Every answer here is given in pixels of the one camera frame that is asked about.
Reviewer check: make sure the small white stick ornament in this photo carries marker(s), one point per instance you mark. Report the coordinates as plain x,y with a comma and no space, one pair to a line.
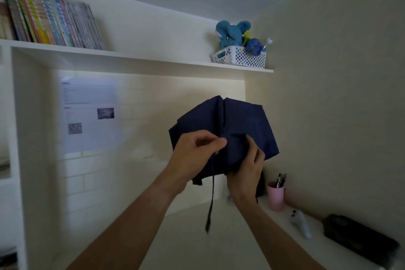
269,41

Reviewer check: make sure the printed paper sheet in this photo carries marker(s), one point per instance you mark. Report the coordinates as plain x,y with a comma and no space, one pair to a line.
90,114

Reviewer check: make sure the person's right hand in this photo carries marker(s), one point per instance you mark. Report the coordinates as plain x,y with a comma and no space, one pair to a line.
245,181

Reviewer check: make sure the navy blue folding umbrella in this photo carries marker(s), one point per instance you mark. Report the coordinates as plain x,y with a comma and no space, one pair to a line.
243,121

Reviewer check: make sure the white shelf board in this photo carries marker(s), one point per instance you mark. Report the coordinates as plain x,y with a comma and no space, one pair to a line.
142,59

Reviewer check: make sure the person's right forearm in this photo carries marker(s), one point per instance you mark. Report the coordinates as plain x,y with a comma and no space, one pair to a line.
272,238

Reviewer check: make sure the white perforated plastic basket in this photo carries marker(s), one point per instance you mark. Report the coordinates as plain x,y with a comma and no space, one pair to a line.
237,57

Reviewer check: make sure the white upright shelf panel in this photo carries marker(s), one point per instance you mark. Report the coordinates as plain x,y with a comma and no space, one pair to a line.
30,159

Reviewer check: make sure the person's left thumb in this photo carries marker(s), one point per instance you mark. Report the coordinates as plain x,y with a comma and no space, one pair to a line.
215,147

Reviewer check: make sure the bunch of dark pens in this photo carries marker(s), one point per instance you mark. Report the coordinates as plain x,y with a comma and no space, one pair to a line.
280,180

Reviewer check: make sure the blue plush elephant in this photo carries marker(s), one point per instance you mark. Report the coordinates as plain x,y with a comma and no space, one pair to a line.
230,34

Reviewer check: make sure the row of colourful books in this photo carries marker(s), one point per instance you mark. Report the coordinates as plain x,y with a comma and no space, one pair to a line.
47,16

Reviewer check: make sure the person's right thumb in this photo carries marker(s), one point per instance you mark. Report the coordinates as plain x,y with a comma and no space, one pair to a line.
254,151

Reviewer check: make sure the white handheld controller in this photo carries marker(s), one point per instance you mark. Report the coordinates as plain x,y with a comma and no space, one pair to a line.
300,224

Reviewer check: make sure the person's left forearm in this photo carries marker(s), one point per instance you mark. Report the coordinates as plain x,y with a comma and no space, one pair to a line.
126,231

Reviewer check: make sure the black pencil case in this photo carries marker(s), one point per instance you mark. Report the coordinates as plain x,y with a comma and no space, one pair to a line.
360,241

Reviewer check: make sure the pink pen cup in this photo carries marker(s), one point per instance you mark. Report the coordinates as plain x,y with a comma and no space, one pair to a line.
276,198

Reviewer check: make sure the blue knitted flower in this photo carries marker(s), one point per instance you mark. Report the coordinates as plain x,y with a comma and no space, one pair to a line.
253,46

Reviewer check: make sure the person's left hand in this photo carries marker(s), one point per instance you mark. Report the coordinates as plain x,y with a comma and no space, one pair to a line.
185,162

